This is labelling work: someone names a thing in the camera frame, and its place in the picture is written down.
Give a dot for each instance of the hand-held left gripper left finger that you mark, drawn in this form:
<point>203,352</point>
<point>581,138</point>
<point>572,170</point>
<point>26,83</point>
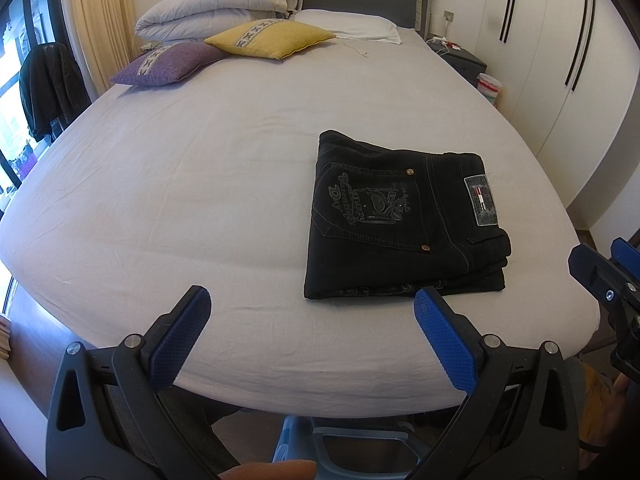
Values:
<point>180,340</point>

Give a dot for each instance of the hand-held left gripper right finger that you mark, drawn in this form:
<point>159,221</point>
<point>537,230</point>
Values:
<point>445,340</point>

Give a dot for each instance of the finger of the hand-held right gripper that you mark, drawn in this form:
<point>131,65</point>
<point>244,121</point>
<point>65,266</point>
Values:
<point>626,258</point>
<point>585,265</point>

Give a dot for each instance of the black pants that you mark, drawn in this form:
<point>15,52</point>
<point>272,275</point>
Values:
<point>400,220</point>

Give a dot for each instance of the person's right forearm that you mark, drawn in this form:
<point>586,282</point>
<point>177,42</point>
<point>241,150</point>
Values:
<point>625,410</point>

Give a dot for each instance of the person's yellow clothing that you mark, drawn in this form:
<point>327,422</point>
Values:
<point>597,390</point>

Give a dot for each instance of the bed with white sheet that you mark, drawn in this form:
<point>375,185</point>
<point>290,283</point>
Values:
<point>200,185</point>

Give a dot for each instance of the stack of books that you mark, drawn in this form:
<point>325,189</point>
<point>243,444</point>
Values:
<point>4,335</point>

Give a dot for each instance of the white wardrobe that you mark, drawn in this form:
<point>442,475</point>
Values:
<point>550,85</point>

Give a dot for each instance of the striped waste bin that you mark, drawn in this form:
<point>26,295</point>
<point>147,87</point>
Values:
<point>488,87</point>

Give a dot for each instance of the dark grey nightstand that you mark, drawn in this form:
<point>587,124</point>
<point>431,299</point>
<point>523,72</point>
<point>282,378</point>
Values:
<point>465,62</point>

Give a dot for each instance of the white charger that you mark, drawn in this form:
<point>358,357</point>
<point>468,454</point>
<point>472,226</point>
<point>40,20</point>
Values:
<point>440,40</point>

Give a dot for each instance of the purple cushion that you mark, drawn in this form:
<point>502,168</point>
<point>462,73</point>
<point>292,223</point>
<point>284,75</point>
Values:
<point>165,62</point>

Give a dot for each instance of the dark hanging jacket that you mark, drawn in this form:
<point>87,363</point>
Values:
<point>50,85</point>

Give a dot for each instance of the window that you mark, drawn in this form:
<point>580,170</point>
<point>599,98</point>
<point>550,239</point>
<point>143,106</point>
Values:
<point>10,85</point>

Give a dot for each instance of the yellow cushion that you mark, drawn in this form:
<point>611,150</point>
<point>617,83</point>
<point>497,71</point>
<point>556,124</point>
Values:
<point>270,40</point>

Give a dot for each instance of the white pillow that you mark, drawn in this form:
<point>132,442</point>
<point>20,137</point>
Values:
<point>350,25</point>

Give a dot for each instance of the beige curtain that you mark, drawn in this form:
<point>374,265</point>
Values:
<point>100,20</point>

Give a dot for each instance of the folded white duvet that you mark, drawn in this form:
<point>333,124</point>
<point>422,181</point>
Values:
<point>215,5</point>

